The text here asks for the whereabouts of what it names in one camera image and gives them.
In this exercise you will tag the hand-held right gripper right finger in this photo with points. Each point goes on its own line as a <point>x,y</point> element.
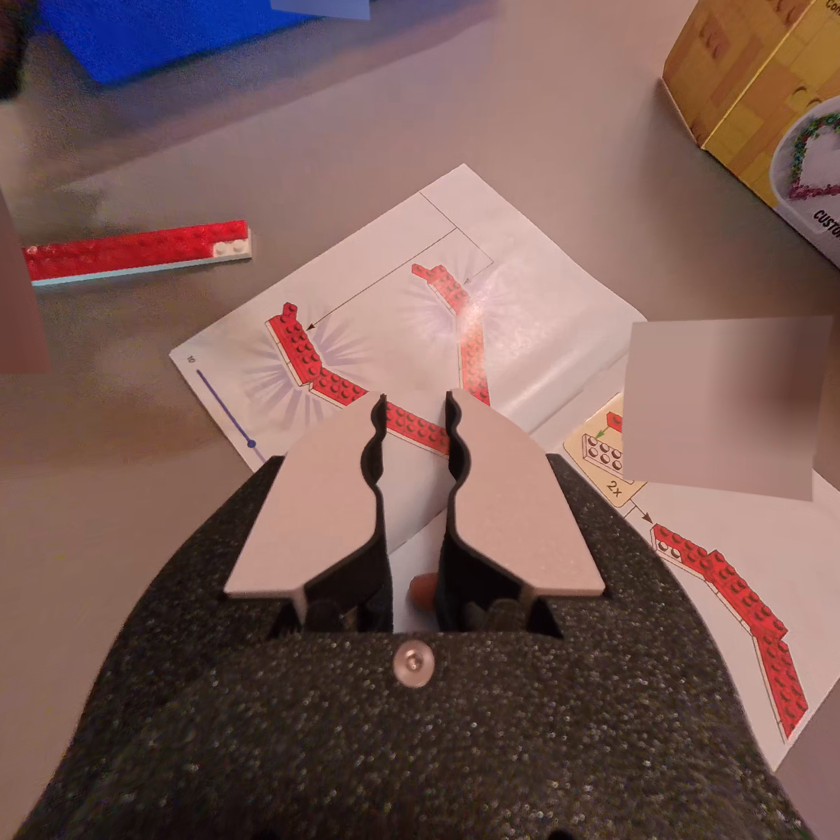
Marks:
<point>518,518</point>

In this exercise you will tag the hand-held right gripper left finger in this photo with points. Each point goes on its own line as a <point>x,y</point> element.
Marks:
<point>308,512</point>

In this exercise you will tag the white instruction booklet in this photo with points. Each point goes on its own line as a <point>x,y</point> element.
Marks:
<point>525,275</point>

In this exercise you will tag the red angled brick frame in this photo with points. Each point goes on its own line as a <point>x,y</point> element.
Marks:
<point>131,249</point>

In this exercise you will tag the heart wreath set box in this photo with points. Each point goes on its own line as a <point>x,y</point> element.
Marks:
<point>741,85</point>

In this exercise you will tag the blue bin with colourful bricks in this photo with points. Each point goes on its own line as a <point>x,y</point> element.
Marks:
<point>164,33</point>

